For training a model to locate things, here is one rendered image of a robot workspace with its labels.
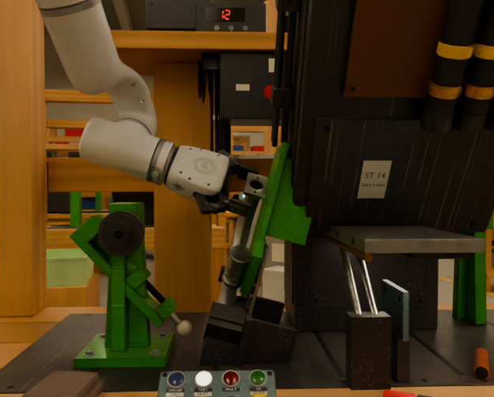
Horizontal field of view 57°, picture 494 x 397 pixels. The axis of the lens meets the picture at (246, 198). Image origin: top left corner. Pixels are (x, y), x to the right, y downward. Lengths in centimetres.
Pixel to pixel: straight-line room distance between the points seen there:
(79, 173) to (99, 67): 56
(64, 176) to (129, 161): 48
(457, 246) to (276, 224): 29
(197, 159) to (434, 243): 44
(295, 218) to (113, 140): 34
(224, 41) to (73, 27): 41
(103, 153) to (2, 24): 56
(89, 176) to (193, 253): 35
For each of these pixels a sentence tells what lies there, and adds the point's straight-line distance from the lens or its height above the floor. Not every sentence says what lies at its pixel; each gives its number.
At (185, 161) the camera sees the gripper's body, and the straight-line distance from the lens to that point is 84.
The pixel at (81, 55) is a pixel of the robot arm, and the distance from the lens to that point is 77.
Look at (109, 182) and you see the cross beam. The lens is 126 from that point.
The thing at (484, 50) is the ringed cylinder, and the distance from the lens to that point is 70.
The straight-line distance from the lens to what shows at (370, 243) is 62.
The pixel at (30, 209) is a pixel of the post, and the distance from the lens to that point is 124.
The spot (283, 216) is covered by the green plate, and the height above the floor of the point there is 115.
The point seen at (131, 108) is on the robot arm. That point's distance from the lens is 92.
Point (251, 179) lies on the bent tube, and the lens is 86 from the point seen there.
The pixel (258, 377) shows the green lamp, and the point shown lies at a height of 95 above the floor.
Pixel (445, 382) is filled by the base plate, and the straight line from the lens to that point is 81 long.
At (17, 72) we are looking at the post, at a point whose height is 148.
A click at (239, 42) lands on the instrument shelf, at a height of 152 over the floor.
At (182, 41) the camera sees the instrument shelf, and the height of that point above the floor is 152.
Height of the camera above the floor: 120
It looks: 1 degrees down
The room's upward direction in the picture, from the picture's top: straight up
